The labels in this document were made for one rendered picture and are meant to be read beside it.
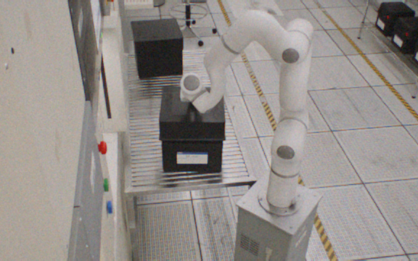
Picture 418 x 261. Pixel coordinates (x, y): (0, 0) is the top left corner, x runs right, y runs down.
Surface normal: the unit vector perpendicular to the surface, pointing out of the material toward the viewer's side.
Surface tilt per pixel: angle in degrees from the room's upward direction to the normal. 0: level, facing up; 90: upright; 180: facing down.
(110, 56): 90
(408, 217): 0
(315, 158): 0
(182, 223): 0
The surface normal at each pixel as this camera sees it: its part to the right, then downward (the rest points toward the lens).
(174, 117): 0.01, -0.79
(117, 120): 0.15, 0.62
